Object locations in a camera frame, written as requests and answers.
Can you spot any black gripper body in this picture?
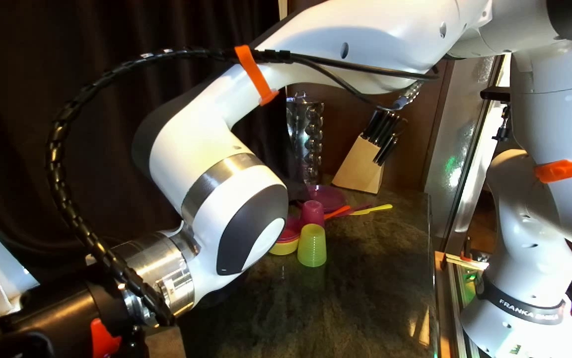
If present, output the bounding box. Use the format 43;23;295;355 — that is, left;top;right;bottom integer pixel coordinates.
0;280;152;358

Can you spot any black curtain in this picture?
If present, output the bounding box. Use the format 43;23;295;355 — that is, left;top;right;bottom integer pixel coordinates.
0;0;289;286

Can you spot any yellow plastic bowl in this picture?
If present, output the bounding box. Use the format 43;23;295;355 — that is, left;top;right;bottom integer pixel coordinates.
269;236;303;258

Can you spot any yellow-green plastic cup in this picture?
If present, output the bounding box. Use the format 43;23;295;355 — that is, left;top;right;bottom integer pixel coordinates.
297;222;331;270

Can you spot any pink plastic cup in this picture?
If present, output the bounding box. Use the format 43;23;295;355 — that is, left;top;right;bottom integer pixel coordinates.
301;198;329;228

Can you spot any purple plastic plate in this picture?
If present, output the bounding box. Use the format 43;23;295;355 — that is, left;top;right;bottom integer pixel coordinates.
313;182;351;214

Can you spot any orange plastic spoon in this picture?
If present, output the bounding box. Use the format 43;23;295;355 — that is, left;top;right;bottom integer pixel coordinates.
325;202;354;222

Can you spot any wooden knife block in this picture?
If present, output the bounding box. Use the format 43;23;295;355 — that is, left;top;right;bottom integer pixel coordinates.
331;133;390;196

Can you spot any robot mounting stand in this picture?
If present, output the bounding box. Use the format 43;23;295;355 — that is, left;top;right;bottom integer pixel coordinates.
432;246;494;358

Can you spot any reflective metal panel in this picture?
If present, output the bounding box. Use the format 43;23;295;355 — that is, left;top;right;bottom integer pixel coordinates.
424;55;509;244

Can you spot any orange strap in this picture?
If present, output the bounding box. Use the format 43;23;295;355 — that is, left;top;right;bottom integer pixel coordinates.
535;152;572;184
233;43;281;107

